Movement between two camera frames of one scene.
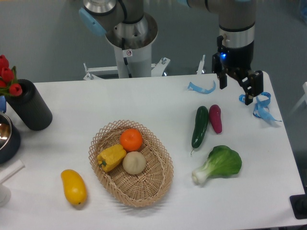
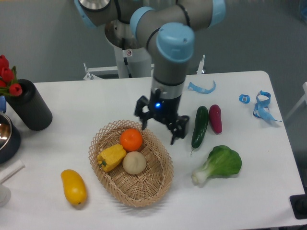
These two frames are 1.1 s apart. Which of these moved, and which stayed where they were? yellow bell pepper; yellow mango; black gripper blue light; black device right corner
Moved: black gripper blue light
Stayed: yellow mango; black device right corner; yellow bell pepper
